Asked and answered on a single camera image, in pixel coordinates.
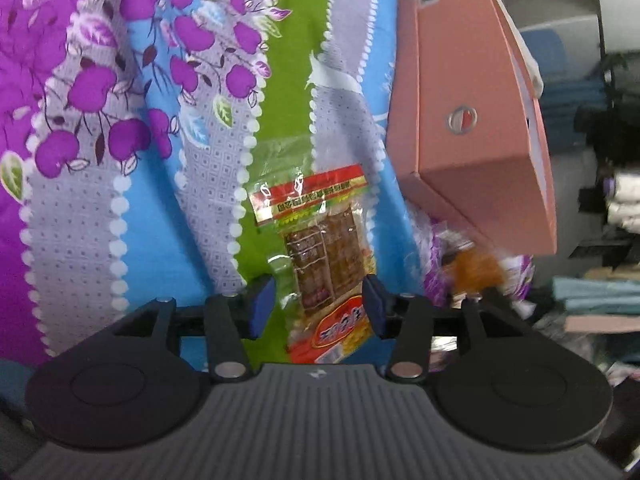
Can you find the green white snack packet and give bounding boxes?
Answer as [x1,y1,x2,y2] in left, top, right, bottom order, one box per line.
[424,223,535,307]

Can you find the clear brown cracker packet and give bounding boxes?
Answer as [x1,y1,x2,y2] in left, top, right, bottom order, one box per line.
[250,164,376,364]

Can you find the pink cardboard box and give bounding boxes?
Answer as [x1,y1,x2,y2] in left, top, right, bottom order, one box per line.
[386,0,556,255]

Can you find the hanging clothes rack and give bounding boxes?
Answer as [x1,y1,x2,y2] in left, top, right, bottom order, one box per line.
[552,50,639,385]

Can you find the colourful floral bed sheet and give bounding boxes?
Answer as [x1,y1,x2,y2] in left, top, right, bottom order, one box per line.
[1,0,449,367]

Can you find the blue cushion pad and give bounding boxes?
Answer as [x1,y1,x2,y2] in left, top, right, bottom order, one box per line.
[522,28,570,80]

